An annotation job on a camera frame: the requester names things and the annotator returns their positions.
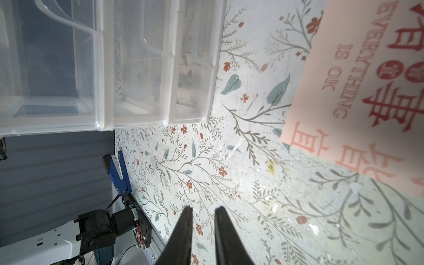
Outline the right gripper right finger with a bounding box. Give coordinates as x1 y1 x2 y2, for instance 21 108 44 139
214 206 254 265

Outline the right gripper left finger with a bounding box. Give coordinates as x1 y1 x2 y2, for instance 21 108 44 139
155 206 193 265

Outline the cream floral postcard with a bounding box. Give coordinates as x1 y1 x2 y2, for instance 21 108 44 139
280 1 424 197

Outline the clear plastic drawer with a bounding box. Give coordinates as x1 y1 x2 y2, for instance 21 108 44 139
106 1 173 130
1 1 105 136
169 1 226 125

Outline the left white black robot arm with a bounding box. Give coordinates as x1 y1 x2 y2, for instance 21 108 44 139
1 209 135 265

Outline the blue stapler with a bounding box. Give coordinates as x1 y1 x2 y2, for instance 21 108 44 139
102 150 132 195

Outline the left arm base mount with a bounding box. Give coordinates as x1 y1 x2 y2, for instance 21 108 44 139
122 194 153 249

